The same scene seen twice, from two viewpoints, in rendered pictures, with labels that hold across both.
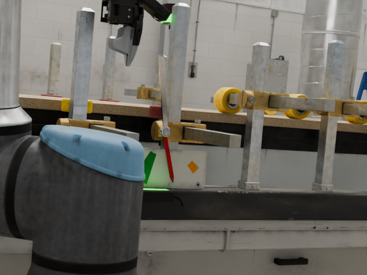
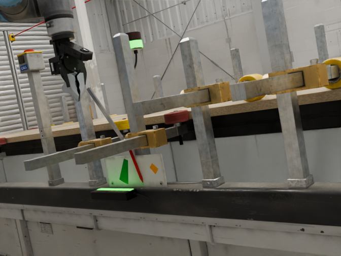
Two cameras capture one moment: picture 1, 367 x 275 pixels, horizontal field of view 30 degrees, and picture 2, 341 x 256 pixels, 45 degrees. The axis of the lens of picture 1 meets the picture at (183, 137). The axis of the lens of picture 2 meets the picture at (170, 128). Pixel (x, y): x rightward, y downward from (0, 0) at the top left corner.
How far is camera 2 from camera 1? 180 cm
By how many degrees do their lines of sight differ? 67
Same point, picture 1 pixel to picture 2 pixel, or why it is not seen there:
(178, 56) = (123, 78)
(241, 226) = (216, 222)
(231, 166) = (264, 153)
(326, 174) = (293, 166)
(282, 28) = not seen: outside the picture
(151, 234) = (152, 222)
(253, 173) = (207, 170)
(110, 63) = (319, 48)
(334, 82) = (272, 51)
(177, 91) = (129, 107)
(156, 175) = (132, 177)
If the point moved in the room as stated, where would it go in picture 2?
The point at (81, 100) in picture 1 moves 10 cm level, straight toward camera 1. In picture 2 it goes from (82, 127) to (54, 133)
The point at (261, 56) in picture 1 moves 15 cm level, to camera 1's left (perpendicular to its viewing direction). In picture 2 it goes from (183, 53) to (162, 62)
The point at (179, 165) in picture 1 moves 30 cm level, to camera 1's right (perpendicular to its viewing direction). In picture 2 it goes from (144, 167) to (186, 179)
